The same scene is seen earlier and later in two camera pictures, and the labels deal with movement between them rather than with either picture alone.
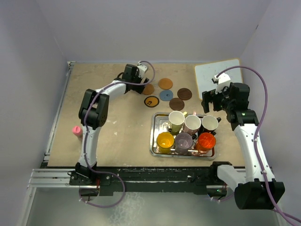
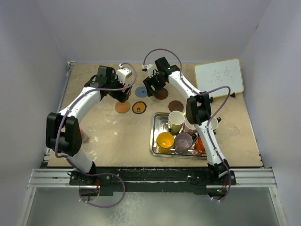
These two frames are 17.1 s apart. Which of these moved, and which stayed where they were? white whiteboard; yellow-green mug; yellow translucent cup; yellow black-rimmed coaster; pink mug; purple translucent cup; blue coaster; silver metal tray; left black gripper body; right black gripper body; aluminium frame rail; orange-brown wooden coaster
Moved: orange-brown wooden coaster; yellow black-rimmed coaster; right black gripper body; blue coaster; left black gripper body
Stayed: white whiteboard; yellow-green mug; yellow translucent cup; pink mug; silver metal tray; purple translucent cup; aluminium frame rail
